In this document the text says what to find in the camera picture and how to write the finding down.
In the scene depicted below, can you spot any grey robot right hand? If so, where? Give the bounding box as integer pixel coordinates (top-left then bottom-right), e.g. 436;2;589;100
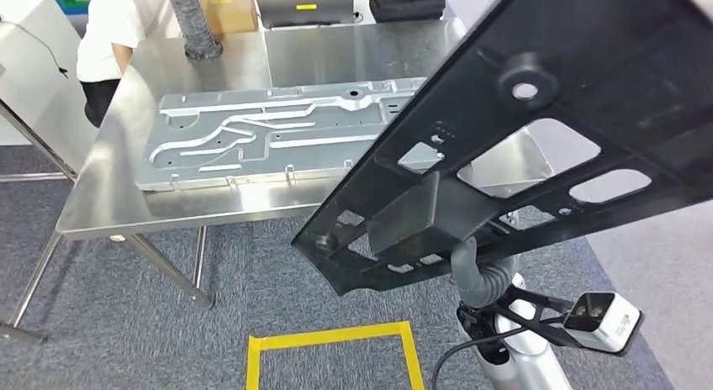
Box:
450;235;487;309

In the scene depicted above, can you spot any black plastic frame part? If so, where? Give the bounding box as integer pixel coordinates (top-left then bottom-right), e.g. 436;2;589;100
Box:
291;0;713;297

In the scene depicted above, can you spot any stainless steel workbench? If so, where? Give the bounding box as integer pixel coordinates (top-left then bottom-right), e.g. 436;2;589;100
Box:
0;17;558;344

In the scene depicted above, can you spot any yellow floor tape square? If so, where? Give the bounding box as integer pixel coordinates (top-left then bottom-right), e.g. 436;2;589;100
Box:
245;320;425;390

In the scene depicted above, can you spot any aluminium machined plate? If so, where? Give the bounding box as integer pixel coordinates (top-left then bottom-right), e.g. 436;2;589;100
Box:
135;76;430;192

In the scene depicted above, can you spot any black carrying case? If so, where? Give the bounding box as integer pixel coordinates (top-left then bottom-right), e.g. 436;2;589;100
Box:
369;0;446;24

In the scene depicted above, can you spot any brown cardboard box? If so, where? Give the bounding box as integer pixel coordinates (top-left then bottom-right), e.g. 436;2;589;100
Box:
196;0;260;35

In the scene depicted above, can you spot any person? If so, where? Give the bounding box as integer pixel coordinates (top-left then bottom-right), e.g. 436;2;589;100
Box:
76;0;185;128

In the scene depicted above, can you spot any white cabinet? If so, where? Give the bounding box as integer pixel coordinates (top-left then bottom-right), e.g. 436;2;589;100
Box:
0;0;100;177

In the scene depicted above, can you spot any black camera cable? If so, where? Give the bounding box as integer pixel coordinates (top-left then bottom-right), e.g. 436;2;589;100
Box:
431;320;536;390

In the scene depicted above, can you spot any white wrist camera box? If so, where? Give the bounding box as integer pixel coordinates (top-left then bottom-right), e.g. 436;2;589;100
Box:
562;291;644;356

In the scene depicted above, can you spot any grey ribbed hose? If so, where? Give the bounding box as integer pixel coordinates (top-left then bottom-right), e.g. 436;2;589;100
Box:
165;0;224;61

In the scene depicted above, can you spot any thin black cable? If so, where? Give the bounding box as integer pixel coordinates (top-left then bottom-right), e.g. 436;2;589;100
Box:
0;17;69;80

